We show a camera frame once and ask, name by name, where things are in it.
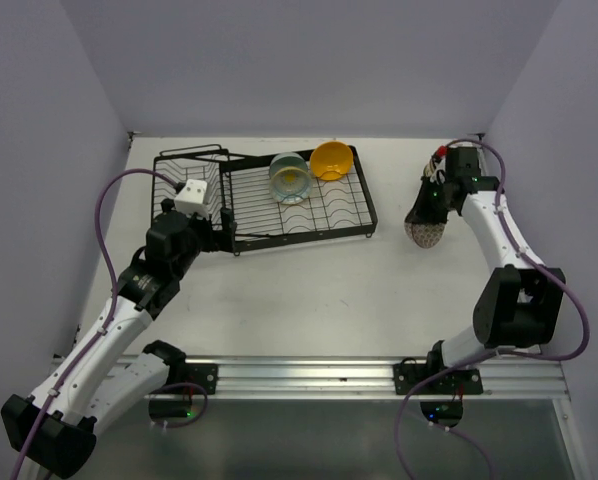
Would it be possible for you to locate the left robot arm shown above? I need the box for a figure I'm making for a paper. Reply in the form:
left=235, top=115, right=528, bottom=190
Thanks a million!
left=1, top=199, right=219, bottom=479

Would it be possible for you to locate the orange yellow bowl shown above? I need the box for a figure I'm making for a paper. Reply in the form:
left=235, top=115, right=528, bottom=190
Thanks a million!
left=309, top=141, right=354, bottom=181

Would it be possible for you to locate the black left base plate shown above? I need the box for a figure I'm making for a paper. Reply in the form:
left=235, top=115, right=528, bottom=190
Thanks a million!
left=181, top=363, right=219, bottom=395

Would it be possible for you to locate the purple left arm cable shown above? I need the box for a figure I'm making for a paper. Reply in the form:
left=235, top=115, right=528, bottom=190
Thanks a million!
left=8, top=168, right=180, bottom=480

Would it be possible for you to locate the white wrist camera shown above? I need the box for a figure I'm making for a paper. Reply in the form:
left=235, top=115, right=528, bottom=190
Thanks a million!
left=423, top=145, right=448, bottom=185
left=174, top=179, right=209, bottom=220

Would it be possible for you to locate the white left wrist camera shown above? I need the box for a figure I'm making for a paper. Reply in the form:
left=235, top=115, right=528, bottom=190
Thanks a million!
left=174, top=179, right=209, bottom=220

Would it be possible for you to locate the black wire dish rack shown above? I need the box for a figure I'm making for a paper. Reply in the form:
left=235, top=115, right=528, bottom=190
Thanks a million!
left=153, top=144, right=378, bottom=256

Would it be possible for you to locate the aluminium mounting rail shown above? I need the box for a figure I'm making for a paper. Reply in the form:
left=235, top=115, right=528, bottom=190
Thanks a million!
left=46, top=353, right=570, bottom=401

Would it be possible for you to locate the pale teal checked bowl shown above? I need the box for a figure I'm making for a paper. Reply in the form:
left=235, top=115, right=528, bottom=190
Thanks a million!
left=269, top=152, right=308, bottom=178

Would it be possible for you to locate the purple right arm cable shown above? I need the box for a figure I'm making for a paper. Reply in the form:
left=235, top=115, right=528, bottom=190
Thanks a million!
left=395, top=138, right=591, bottom=480

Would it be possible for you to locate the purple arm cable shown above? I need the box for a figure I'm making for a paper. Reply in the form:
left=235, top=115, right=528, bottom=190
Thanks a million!
left=395, top=138, right=591, bottom=480
left=8, top=168, right=180, bottom=480

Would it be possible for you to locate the brown patterned bowl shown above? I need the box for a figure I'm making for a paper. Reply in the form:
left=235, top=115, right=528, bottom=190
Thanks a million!
left=404, top=222, right=446, bottom=249

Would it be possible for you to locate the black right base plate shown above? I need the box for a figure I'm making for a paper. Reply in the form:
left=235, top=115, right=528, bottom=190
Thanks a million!
left=392, top=357, right=484, bottom=396

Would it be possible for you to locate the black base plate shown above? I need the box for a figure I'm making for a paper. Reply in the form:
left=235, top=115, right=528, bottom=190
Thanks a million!
left=181, top=363, right=219, bottom=395
left=392, top=357, right=484, bottom=396

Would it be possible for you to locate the yellow sun pattern bowl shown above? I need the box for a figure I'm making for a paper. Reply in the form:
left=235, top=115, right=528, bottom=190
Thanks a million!
left=269, top=167, right=312, bottom=205

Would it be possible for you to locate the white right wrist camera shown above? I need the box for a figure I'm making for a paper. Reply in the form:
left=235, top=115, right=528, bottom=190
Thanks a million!
left=423, top=145, right=448, bottom=185

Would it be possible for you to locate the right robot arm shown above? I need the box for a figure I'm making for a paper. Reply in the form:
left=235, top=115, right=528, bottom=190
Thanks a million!
left=404, top=145, right=565, bottom=393

